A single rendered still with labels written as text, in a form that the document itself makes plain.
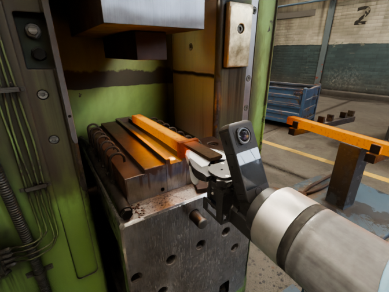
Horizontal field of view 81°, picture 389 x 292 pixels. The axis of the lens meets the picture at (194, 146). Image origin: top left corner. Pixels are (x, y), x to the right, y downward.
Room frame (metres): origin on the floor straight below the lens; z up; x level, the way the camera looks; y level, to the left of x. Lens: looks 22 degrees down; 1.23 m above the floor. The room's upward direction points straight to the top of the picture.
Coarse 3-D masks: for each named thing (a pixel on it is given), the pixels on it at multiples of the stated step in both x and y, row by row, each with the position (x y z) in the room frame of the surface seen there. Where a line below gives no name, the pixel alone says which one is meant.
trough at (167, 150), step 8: (120, 120) 0.81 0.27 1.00; (128, 120) 0.83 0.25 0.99; (136, 128) 0.75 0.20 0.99; (144, 136) 0.66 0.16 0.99; (152, 136) 0.64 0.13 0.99; (152, 144) 0.60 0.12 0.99; (160, 144) 0.59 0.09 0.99; (168, 152) 0.54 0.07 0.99; (176, 152) 0.52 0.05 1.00; (176, 160) 0.49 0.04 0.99
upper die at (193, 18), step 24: (72, 0) 0.64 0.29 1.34; (96, 0) 0.44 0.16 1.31; (120, 0) 0.43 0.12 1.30; (144, 0) 0.45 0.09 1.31; (168, 0) 0.48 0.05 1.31; (192, 0) 0.51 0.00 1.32; (72, 24) 0.70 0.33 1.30; (96, 24) 0.46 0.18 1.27; (120, 24) 0.44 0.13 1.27; (144, 24) 0.45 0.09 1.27; (168, 24) 0.48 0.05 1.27; (192, 24) 0.51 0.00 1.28
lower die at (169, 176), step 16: (112, 128) 0.73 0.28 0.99; (128, 128) 0.70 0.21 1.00; (128, 144) 0.59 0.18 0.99; (144, 144) 0.58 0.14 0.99; (112, 160) 0.50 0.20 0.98; (128, 160) 0.50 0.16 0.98; (144, 160) 0.48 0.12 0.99; (160, 160) 0.48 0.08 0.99; (128, 176) 0.43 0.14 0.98; (144, 176) 0.44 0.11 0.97; (160, 176) 0.46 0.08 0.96; (176, 176) 0.48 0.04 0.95; (128, 192) 0.42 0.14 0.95; (144, 192) 0.44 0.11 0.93; (160, 192) 0.46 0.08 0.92
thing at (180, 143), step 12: (132, 120) 0.70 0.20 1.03; (144, 120) 0.64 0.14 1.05; (156, 132) 0.54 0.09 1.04; (168, 132) 0.52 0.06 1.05; (168, 144) 0.48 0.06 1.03; (180, 144) 0.42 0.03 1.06; (192, 144) 0.42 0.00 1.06; (180, 156) 0.42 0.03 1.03; (204, 156) 0.37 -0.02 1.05; (216, 156) 0.36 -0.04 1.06
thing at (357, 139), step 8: (288, 120) 0.69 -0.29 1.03; (296, 120) 0.66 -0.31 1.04; (304, 120) 0.65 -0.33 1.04; (304, 128) 0.63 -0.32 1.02; (312, 128) 0.61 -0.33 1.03; (320, 128) 0.59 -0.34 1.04; (328, 128) 0.58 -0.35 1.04; (336, 128) 0.58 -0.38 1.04; (328, 136) 0.57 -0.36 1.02; (336, 136) 0.55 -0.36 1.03; (344, 136) 0.53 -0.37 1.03; (352, 136) 0.52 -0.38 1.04; (360, 136) 0.51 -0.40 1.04; (368, 136) 0.51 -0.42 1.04; (352, 144) 0.51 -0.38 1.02; (360, 144) 0.50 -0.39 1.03; (368, 144) 0.48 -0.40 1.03; (384, 144) 0.46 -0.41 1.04; (384, 152) 0.45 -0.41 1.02
